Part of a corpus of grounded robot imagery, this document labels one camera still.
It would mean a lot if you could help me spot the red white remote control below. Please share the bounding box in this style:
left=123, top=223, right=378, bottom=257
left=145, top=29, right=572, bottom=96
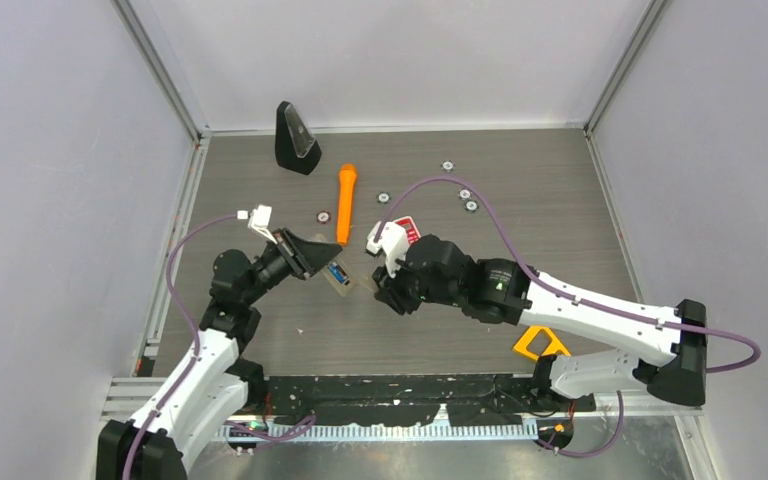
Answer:
left=393, top=216, right=421, bottom=245

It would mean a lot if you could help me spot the grey battery cover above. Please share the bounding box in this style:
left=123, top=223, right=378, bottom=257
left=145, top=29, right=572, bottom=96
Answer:
left=358, top=276, right=378, bottom=293

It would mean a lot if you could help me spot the yellow triangular frame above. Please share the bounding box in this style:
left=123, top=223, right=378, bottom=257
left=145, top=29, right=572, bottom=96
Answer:
left=512, top=325, right=571, bottom=362

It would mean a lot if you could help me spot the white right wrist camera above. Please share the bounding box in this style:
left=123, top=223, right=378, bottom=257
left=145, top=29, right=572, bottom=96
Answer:
left=365, top=221, right=410, bottom=278

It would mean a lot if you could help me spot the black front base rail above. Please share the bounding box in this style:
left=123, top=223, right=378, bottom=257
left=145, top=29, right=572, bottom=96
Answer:
left=265, top=373, right=595, bottom=427

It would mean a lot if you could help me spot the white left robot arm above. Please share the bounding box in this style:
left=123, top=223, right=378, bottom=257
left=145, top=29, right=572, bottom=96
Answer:
left=95, top=228, right=342, bottom=479

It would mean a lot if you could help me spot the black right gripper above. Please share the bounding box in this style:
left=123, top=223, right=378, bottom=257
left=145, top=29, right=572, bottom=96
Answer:
left=373, top=244, right=463, bottom=315

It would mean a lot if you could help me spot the black wedge stand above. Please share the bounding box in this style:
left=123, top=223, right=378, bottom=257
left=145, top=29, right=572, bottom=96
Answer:
left=274, top=101, right=322, bottom=176

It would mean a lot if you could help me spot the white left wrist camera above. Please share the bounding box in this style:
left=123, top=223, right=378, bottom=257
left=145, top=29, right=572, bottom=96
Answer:
left=236, top=204, right=278, bottom=244

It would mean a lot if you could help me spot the blue battery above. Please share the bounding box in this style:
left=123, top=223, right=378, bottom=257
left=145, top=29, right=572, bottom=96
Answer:
left=329, top=263, right=348, bottom=284

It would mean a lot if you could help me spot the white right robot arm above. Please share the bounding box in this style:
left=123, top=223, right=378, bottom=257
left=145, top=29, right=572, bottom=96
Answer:
left=366, top=235, right=707, bottom=411

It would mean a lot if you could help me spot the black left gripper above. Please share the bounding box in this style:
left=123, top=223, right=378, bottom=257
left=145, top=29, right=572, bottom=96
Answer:
left=242, top=228, right=340, bottom=306

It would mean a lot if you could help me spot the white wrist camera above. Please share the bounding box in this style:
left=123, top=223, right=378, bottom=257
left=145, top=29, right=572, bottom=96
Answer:
left=365, top=221, right=410, bottom=278
left=236, top=204, right=278, bottom=244

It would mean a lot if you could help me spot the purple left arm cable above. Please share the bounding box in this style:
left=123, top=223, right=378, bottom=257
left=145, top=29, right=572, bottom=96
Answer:
left=122, top=211, right=253, bottom=480

